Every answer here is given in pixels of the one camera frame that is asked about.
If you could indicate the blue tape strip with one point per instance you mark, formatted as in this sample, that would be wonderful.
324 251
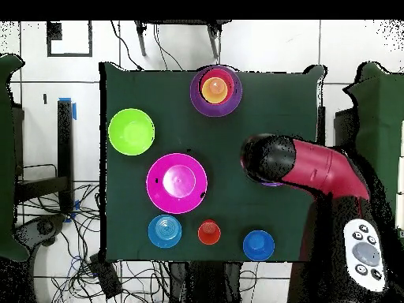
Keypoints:
74 112

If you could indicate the black metal post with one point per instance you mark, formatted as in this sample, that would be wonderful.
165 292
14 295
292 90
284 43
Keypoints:
321 126

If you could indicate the yellow plastic cup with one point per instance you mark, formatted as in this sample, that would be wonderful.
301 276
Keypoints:
214 91

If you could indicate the small crimson plastic bowl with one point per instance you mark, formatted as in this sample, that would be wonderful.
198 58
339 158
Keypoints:
217 73

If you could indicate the stand with metal legs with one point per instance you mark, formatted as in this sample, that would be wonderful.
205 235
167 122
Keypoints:
141 39

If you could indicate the orange plastic cup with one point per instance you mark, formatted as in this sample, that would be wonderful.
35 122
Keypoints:
209 235

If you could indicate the dark blue plastic bowl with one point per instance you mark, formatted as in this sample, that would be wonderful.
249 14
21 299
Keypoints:
258 245

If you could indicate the green plastic bowl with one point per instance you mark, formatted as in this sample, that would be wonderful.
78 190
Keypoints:
131 132

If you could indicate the black metal frame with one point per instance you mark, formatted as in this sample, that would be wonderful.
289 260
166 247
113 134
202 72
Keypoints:
64 142

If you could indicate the black square floor frame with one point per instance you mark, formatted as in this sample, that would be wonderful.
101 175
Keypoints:
69 55

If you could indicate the large pink plastic bowl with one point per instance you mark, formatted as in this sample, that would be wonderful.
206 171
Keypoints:
157 195

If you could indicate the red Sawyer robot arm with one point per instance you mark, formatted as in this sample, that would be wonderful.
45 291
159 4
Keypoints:
325 170

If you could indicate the dark green tablecloth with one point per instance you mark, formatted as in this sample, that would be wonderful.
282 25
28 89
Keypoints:
157 94

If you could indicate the light blue plastic bowl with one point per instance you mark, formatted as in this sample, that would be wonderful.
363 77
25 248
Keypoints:
164 231

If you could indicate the grey pedestal foot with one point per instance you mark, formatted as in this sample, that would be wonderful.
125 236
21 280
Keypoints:
44 227

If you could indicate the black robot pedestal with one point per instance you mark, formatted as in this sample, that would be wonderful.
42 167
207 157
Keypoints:
205 281

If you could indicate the purple plastic bowl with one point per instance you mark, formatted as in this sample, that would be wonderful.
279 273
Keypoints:
272 184
217 111

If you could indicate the green cloth covered side table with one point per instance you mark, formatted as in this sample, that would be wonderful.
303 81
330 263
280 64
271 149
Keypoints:
378 110
8 157

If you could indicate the black power brick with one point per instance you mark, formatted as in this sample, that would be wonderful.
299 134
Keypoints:
105 277

